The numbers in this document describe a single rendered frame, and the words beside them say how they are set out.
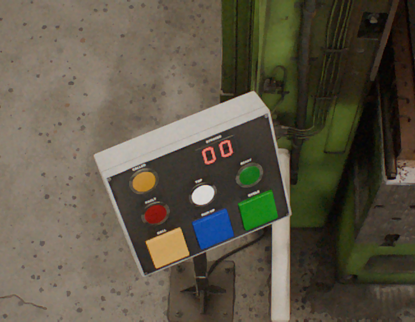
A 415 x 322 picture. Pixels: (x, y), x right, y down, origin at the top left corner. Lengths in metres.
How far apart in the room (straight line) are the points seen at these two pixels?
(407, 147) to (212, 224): 0.47
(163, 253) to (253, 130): 0.31
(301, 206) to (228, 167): 0.97
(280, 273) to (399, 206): 0.33
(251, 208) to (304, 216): 0.97
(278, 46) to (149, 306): 1.24
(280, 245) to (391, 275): 0.66
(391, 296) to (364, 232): 0.59
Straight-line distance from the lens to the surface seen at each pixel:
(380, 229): 2.21
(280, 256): 2.11
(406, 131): 1.89
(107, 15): 3.19
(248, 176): 1.69
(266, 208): 1.75
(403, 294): 2.79
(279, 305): 2.07
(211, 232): 1.74
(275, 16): 1.65
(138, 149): 1.62
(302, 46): 1.70
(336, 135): 2.14
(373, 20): 1.67
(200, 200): 1.68
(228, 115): 1.64
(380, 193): 1.96
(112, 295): 2.76
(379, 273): 2.65
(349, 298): 2.76
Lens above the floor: 2.66
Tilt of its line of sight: 67 degrees down
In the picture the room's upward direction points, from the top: 3 degrees counter-clockwise
